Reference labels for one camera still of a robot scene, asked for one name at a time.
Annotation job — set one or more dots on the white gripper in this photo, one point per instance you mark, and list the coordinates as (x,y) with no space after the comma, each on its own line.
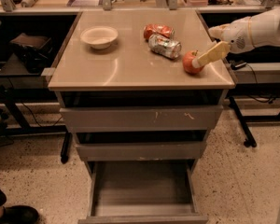
(237,35)

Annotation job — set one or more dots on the red apple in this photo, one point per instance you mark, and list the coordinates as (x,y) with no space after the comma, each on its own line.
(187,62)

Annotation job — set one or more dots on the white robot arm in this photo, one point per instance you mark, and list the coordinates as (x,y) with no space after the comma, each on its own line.
(265,29)

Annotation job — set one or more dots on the top drawer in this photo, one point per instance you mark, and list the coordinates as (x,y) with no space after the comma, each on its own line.
(141,119)

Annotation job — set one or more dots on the grey drawer cabinet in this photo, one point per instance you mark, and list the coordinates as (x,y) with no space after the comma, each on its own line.
(129,74)

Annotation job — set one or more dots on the middle drawer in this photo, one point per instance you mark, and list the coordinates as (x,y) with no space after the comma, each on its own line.
(141,151)

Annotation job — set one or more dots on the open bottom drawer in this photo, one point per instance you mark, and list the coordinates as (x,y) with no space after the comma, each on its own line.
(142,192)

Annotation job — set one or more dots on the small black device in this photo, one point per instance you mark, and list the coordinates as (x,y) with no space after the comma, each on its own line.
(237,65)

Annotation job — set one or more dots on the crushed orange soda can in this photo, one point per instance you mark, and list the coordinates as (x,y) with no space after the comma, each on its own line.
(153,28)

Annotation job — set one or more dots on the crushed silver soda can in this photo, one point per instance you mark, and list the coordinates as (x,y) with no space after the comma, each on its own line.
(164,46)

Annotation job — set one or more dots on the white bowl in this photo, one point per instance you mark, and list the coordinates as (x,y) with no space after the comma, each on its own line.
(99,37)

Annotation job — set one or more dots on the black box under bench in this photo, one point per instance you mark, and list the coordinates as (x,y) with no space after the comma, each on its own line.
(34,51)

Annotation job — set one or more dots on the black shoe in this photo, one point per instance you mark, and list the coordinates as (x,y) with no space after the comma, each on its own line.
(19,214)

